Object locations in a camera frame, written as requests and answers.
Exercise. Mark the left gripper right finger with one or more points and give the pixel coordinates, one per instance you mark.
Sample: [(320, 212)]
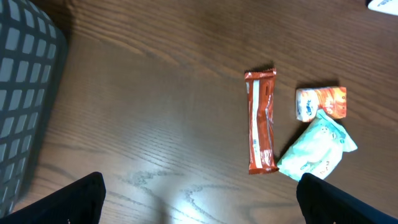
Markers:
[(321, 202)]

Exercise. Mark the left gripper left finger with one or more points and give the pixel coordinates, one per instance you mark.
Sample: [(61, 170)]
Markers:
[(80, 202)]

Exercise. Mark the teal snack packet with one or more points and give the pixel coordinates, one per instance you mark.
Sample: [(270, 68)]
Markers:
[(318, 150)]

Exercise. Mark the orange small snack packet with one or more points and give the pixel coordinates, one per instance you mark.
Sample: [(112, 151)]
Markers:
[(332, 100)]

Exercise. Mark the orange brown snack bar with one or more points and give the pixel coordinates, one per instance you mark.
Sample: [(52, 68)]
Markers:
[(260, 93)]

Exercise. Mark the white barcode scanner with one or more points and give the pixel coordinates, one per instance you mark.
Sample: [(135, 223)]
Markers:
[(384, 6)]

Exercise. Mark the grey plastic mesh basket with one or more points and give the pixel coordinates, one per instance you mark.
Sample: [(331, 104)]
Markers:
[(33, 53)]

